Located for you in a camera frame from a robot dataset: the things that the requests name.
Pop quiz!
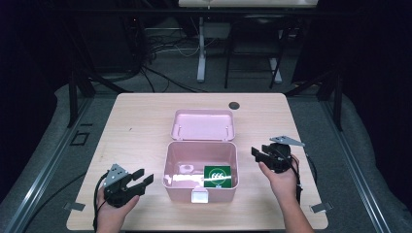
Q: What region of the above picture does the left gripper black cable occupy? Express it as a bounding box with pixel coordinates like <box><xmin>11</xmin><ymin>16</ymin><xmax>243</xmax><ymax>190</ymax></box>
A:
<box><xmin>92</xmin><ymin>172</ymin><xmax>109</xmax><ymax>233</ymax></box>

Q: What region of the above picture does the black chair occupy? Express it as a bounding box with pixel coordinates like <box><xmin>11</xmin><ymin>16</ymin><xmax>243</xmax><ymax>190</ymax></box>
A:
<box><xmin>223</xmin><ymin>13</ymin><xmax>290</xmax><ymax>90</ymax></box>

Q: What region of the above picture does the green square packet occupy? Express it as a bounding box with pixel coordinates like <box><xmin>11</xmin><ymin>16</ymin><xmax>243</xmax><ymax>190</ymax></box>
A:
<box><xmin>203</xmin><ymin>165</ymin><xmax>233</xmax><ymax>189</ymax></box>

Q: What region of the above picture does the black metal stand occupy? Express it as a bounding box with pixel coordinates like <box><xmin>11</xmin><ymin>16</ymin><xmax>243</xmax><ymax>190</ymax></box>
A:
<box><xmin>62</xmin><ymin>18</ymin><xmax>134</xmax><ymax>129</ymax></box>
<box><xmin>284</xmin><ymin>62</ymin><xmax>345</xmax><ymax>132</ymax></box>

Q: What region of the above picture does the pink plastic box with lid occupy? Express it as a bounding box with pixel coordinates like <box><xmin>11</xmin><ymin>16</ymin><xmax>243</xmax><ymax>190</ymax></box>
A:
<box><xmin>161</xmin><ymin>109</ymin><xmax>240</xmax><ymax>205</ymax></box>

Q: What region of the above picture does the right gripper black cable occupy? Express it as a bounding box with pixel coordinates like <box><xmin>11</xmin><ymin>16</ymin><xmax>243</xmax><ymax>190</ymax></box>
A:
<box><xmin>277</xmin><ymin>148</ymin><xmax>319</xmax><ymax>206</ymax></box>

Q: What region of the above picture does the grey metal table bracket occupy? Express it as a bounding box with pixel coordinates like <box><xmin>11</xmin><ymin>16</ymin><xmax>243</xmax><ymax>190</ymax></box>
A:
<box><xmin>63</xmin><ymin>201</ymin><xmax>86</xmax><ymax>213</ymax></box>
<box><xmin>309</xmin><ymin>201</ymin><xmax>334</xmax><ymax>215</ymax></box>

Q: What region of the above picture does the person's right hand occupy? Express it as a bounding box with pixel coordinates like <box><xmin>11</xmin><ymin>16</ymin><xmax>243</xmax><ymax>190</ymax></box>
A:
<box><xmin>257</xmin><ymin>154</ymin><xmax>301</xmax><ymax>204</ymax></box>

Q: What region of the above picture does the aluminium floor rail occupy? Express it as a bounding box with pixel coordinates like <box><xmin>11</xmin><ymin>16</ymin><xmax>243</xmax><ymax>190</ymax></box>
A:
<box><xmin>319</xmin><ymin>98</ymin><xmax>394</xmax><ymax>233</ymax></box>
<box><xmin>0</xmin><ymin>96</ymin><xmax>95</xmax><ymax>233</ymax></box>

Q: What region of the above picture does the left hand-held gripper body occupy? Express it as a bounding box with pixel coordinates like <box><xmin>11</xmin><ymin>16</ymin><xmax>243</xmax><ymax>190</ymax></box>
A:
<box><xmin>103</xmin><ymin>163</ymin><xmax>146</xmax><ymax>209</ymax></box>

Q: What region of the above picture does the person's left hand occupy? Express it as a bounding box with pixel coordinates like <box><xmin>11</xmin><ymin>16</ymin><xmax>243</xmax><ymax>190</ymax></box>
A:
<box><xmin>96</xmin><ymin>186</ymin><xmax>141</xmax><ymax>228</ymax></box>

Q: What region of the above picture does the white desk with legs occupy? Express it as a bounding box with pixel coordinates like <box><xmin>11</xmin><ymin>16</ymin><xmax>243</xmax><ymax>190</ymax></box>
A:
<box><xmin>178</xmin><ymin>0</ymin><xmax>321</xmax><ymax>84</ymax></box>

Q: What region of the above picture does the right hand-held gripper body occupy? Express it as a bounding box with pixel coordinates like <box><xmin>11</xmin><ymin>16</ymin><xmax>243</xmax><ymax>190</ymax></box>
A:
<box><xmin>261</xmin><ymin>135</ymin><xmax>306</xmax><ymax>175</ymax></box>

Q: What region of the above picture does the tangle of floor cables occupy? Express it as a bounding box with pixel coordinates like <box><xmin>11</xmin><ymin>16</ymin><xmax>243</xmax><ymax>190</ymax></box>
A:
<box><xmin>137</xmin><ymin>25</ymin><xmax>210</xmax><ymax>95</ymax></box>

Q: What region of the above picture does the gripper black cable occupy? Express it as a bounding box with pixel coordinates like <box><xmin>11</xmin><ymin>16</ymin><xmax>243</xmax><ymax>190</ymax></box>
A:
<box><xmin>277</xmin><ymin>148</ymin><xmax>319</xmax><ymax>206</ymax></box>
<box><xmin>92</xmin><ymin>172</ymin><xmax>109</xmax><ymax>233</ymax></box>

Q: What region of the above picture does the black floor cable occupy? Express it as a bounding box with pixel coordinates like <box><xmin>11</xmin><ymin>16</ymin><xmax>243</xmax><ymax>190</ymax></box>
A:
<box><xmin>20</xmin><ymin>172</ymin><xmax>87</xmax><ymax>233</ymax></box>

